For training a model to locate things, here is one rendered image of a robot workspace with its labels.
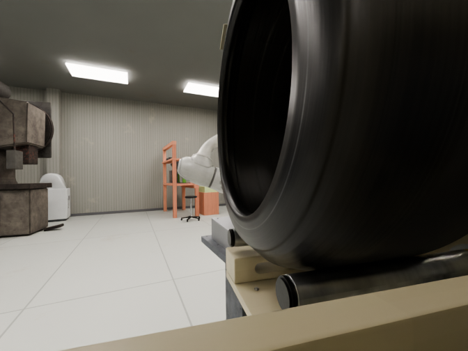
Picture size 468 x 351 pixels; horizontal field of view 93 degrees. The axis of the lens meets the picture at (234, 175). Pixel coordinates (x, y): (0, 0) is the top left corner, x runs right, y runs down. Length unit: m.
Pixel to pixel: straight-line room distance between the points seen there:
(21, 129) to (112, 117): 2.94
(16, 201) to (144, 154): 3.60
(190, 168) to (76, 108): 7.53
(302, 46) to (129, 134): 7.93
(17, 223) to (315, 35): 5.91
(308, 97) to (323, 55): 0.04
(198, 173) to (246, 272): 0.54
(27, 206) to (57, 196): 1.61
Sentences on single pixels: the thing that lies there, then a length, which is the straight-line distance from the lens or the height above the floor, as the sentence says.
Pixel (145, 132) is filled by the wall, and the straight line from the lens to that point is 8.14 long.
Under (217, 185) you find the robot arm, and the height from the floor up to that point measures 1.02.
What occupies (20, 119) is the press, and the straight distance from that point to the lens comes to 6.02.
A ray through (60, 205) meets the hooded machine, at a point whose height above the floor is 0.41.
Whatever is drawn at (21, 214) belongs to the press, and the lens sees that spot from 5.92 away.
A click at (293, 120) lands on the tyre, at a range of 0.24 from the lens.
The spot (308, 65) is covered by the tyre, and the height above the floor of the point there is 1.15.
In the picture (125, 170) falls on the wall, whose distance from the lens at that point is 7.98.
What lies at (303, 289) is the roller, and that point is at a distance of 0.31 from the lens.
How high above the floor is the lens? 1.05
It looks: 1 degrees up
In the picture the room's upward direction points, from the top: 1 degrees counter-clockwise
